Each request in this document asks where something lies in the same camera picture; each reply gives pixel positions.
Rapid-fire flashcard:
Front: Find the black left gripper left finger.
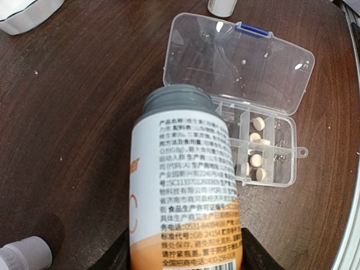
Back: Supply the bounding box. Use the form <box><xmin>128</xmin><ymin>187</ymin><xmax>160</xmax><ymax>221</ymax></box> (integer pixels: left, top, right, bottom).
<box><xmin>97</xmin><ymin>228</ymin><xmax>131</xmax><ymax>269</ymax></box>

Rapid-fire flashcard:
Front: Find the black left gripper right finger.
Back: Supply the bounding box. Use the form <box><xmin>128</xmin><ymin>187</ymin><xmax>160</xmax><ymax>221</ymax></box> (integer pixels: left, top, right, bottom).
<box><xmin>241</xmin><ymin>228</ymin><xmax>285</xmax><ymax>270</ymax></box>

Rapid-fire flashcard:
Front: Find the grey lid supplement bottle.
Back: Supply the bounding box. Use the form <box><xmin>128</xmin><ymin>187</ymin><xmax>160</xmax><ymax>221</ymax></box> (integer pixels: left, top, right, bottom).
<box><xmin>129</xmin><ymin>84</ymin><xmax>243</xmax><ymax>269</ymax></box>

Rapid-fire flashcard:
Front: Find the small white pill bottle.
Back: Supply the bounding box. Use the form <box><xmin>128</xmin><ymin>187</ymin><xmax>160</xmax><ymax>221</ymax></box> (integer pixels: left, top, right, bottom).
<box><xmin>1</xmin><ymin>236</ymin><xmax>52</xmax><ymax>270</ymax></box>

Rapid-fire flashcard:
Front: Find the clear plastic pill organizer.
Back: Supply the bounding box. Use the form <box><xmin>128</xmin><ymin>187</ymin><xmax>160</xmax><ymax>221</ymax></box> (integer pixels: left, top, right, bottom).
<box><xmin>163</xmin><ymin>13</ymin><xmax>315</xmax><ymax>188</ymax></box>

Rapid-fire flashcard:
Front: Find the white scalloped bowl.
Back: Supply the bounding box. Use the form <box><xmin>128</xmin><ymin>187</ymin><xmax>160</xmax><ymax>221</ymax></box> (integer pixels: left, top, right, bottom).
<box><xmin>1</xmin><ymin>0</ymin><xmax>65</xmax><ymax>35</ymax></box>

